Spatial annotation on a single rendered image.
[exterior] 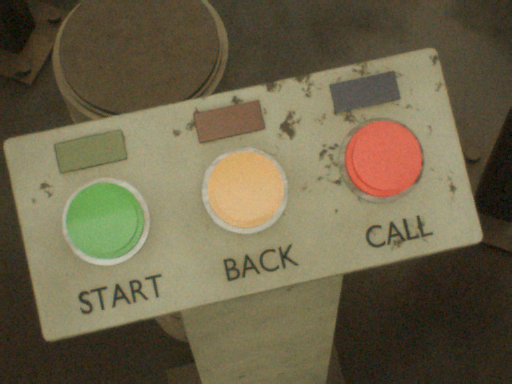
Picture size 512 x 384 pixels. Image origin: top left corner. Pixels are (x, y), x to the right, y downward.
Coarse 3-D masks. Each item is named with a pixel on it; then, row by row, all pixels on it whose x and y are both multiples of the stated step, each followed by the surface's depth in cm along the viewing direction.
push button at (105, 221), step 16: (80, 192) 50; (96, 192) 50; (112, 192) 50; (128, 192) 50; (80, 208) 50; (96, 208) 50; (112, 208) 50; (128, 208) 50; (80, 224) 50; (96, 224) 50; (112, 224) 50; (128, 224) 50; (80, 240) 49; (96, 240) 50; (112, 240) 50; (128, 240) 50; (96, 256) 50; (112, 256) 50
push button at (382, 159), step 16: (368, 128) 51; (384, 128) 51; (400, 128) 51; (352, 144) 51; (368, 144) 51; (384, 144) 51; (400, 144) 51; (416, 144) 51; (352, 160) 51; (368, 160) 51; (384, 160) 51; (400, 160) 51; (416, 160) 51; (352, 176) 51; (368, 176) 50; (384, 176) 50; (400, 176) 51; (416, 176) 51; (368, 192) 51; (384, 192) 51; (400, 192) 51
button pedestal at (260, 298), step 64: (384, 64) 52; (64, 128) 51; (128, 128) 51; (192, 128) 51; (320, 128) 52; (448, 128) 52; (64, 192) 51; (192, 192) 51; (320, 192) 51; (448, 192) 52; (64, 256) 50; (128, 256) 50; (192, 256) 51; (256, 256) 51; (320, 256) 51; (384, 256) 51; (64, 320) 50; (128, 320) 50; (192, 320) 58; (256, 320) 60; (320, 320) 64
